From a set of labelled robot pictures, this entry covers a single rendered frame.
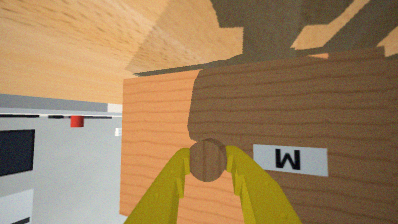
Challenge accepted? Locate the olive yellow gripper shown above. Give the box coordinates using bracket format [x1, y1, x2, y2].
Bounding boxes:
[123, 146, 302, 224]

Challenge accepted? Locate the brown wooden chest of drawers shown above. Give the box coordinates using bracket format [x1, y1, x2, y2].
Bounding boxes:
[386, 60, 398, 70]

